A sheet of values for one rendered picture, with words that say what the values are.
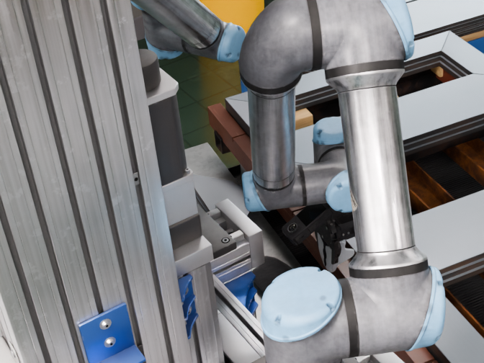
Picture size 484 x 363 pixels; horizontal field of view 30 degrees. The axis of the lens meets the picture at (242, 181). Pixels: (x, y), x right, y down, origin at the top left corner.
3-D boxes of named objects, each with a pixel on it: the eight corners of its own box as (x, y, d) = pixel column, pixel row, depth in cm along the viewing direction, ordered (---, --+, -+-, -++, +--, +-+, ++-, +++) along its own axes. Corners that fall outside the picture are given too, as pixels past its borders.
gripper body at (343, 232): (366, 238, 183) (366, 191, 176) (328, 252, 180) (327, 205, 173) (348, 217, 189) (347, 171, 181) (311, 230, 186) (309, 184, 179)
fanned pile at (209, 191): (217, 160, 257) (216, 149, 255) (276, 238, 228) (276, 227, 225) (177, 173, 254) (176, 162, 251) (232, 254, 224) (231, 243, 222)
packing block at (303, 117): (305, 118, 254) (305, 106, 251) (313, 127, 250) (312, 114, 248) (286, 124, 252) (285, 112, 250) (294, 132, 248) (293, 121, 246)
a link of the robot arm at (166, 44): (184, 68, 180) (178, 19, 173) (140, 57, 185) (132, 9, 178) (206, 50, 185) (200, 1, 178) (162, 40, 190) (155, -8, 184)
